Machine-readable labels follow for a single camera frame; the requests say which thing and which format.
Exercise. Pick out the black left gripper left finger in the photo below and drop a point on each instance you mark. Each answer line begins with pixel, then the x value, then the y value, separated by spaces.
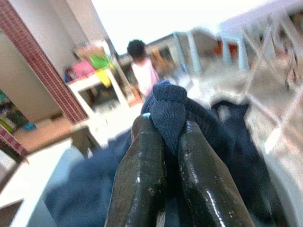
pixel 139 179

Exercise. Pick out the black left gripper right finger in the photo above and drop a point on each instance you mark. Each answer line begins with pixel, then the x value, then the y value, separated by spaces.
pixel 206 184

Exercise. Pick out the navy blue garment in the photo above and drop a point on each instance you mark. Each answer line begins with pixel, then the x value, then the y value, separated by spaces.
pixel 168 118

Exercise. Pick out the child in pink top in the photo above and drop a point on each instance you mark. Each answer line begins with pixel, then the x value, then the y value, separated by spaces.
pixel 142 71

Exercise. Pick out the yellow plastic toy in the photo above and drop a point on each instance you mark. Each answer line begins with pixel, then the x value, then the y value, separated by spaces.
pixel 104 76

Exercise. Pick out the white open shelf table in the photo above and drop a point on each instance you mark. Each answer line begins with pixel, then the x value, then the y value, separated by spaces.
pixel 82 84

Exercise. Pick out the small teal bowl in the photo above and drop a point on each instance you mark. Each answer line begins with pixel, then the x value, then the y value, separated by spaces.
pixel 29 126

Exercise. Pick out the pink plastic toy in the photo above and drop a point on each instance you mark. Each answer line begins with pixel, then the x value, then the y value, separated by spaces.
pixel 82 68

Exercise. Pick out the green plastic toy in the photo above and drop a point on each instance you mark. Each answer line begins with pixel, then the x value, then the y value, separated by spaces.
pixel 99 61

